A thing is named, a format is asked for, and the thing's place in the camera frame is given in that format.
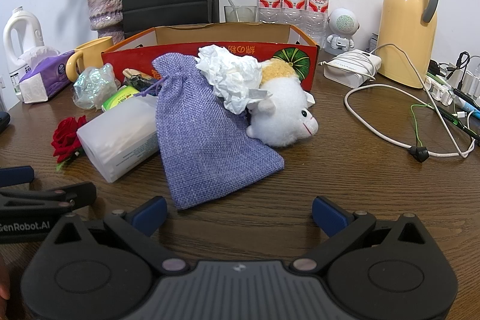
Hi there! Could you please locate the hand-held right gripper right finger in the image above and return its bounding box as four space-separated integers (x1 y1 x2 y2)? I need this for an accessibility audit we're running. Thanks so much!
288 196 428 274

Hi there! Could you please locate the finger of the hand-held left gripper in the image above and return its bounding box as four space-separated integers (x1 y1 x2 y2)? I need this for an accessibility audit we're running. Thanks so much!
0 166 35 190
0 182 97 213

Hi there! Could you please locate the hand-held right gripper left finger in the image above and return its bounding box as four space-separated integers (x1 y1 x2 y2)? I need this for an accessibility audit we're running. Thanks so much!
45 196 190 274

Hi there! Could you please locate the red artificial rose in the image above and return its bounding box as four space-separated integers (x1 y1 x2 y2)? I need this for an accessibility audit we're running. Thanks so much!
51 116 89 172

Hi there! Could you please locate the white wet wipes pack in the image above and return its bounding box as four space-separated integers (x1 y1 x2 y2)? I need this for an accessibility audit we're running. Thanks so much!
76 95 160 184

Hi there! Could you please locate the purple burlap drawstring pouch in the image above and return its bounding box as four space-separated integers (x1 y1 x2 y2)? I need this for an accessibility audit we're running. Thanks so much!
152 53 285 211

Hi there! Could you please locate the white and yellow plush hamster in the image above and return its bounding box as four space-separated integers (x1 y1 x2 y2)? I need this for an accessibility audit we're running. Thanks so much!
245 58 319 148

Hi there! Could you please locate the green packet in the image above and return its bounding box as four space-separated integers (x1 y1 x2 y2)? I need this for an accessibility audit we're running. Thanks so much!
101 85 141 113

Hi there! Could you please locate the iridescent plastic wrap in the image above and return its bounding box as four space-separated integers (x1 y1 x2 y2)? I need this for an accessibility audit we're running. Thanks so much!
72 63 122 111

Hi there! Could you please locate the white tissue paper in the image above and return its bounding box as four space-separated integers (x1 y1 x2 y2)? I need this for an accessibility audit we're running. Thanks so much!
195 43 274 115

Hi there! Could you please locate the orange cardboard box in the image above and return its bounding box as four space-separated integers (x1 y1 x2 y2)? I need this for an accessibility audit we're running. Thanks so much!
100 23 320 90

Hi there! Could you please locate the purple tissue pack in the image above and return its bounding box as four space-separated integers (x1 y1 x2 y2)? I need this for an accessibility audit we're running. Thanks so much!
18 47 76 105

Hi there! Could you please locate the white power adapter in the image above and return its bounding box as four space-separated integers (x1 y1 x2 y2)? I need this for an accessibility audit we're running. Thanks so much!
323 49 382 88

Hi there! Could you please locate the white detergent bottle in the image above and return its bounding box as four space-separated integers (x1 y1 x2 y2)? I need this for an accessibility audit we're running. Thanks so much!
3 6 46 92

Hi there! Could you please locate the yellow mug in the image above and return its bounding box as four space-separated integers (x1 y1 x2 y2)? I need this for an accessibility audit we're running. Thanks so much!
65 36 114 82

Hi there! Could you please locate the black and green pen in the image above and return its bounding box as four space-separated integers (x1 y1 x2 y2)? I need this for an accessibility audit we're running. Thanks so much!
431 100 480 148

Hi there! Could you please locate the white plug block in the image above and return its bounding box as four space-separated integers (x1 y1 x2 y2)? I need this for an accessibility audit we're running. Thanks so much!
425 74 456 106

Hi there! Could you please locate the blue pen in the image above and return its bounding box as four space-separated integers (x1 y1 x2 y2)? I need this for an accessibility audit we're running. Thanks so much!
452 88 480 118

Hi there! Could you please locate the white robot-shaped speaker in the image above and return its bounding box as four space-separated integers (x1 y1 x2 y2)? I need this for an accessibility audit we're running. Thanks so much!
323 7 361 55

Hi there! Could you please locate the purple ceramic vase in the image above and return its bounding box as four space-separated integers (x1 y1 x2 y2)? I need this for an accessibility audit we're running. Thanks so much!
86 0 125 43

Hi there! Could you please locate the white power strip with chargers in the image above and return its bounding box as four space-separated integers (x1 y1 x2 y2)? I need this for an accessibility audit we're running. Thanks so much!
446 55 480 99

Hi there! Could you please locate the yellow thermos jug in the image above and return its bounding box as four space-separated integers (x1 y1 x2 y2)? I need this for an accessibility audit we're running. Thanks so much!
376 0 440 88

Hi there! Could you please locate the glass cup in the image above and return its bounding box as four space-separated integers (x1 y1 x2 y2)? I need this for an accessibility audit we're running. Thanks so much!
224 5 258 23

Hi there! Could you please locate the white spoon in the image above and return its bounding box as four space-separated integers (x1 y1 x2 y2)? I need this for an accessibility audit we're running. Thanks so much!
227 0 241 22

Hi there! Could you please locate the white cable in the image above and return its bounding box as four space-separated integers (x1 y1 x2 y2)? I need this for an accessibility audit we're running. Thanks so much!
344 43 477 159

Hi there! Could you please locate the green thin cable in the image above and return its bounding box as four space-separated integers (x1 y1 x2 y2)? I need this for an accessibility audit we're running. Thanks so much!
408 95 441 163

